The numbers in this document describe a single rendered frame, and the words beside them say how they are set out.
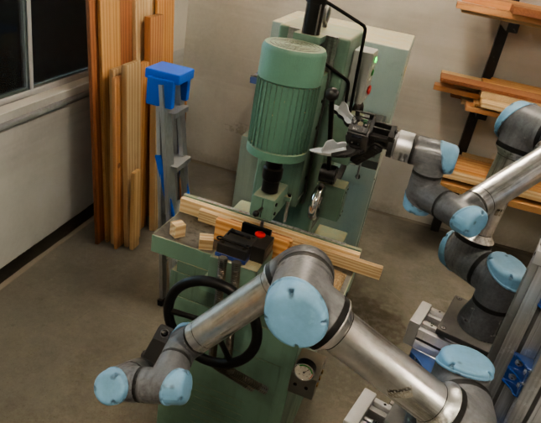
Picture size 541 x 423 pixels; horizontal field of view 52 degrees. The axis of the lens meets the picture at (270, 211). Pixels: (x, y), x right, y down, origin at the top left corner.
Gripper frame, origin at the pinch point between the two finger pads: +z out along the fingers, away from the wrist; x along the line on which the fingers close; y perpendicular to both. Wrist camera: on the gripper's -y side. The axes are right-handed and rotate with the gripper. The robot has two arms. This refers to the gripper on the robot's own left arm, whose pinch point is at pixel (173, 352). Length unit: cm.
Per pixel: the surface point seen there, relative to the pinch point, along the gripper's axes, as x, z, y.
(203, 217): -12.2, 24.4, -36.2
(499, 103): 79, 181, -145
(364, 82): 23, 25, -91
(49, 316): -92, 92, 32
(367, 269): 42, 24, -37
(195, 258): -6.9, 13.2, -24.4
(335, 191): 25, 31, -57
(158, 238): -19.3, 12.2, -26.4
